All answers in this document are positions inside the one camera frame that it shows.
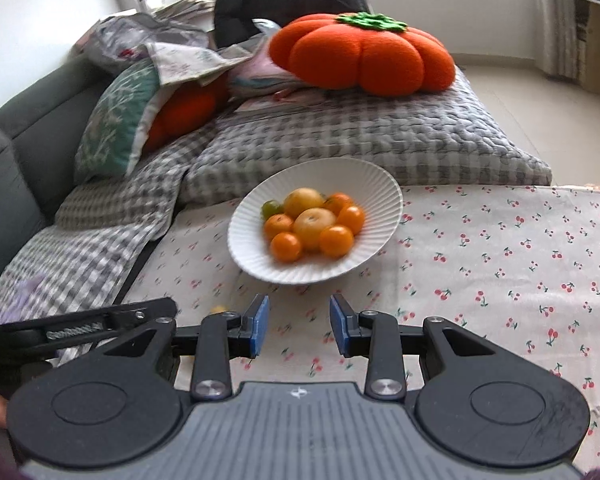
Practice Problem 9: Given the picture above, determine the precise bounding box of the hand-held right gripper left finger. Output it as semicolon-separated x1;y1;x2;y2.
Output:
95;294;271;402

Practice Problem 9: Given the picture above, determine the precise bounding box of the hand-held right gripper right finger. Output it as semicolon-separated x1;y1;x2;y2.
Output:
329;294;518;402

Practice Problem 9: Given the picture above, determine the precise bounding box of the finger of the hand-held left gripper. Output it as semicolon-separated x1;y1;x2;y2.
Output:
0;297;178;358

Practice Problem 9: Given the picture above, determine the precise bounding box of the white ribbed bowl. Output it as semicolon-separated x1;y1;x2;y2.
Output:
228;156;405;286

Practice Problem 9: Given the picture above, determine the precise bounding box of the small smooth orange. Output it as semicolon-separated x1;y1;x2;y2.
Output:
337;205;366;235
319;225;355;259
270;232;304;263

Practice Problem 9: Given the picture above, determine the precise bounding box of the orange tangerine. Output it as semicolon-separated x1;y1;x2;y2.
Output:
263;213;295;242
325;193;355;216

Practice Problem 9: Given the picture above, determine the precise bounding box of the lavender fluffy cloth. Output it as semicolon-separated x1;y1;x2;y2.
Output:
0;272;46;326

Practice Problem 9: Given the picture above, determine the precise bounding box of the grey checkered sofa cover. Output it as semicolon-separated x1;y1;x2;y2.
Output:
0;115;231;331

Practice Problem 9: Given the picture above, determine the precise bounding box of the cherry print tablecloth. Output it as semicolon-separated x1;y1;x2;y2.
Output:
122;182;600;471

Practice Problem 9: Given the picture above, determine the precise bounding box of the grey sofa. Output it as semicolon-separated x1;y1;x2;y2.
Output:
0;52;106;281

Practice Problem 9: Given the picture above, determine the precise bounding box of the green branch pattern pillow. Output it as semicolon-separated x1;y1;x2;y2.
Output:
74;57;163;183

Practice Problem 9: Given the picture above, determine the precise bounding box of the stack of magazines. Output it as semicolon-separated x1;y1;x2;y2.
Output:
220;87;331;121

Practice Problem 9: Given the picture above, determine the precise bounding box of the plain orange cushion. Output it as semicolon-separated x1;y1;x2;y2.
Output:
142;75;231;153

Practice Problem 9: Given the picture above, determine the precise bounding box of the pink plastic bag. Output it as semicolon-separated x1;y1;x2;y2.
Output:
227;17;306;98

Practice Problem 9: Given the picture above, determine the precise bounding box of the orange pumpkin cushion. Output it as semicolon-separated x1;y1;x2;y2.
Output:
268;11;456;98

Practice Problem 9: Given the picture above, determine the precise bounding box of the floral print cloth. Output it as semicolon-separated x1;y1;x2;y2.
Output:
145;42;261;88

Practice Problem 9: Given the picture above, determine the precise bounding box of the pink book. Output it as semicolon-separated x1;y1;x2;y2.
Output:
75;25;101;56

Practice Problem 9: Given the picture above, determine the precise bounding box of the grey floral bag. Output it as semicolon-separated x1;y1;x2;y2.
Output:
87;12;211;68

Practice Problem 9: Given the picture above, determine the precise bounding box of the pile of papers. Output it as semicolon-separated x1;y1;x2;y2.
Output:
155;0;216;21

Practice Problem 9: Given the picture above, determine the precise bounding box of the beige curtain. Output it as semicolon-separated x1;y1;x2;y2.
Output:
532;0;581;78

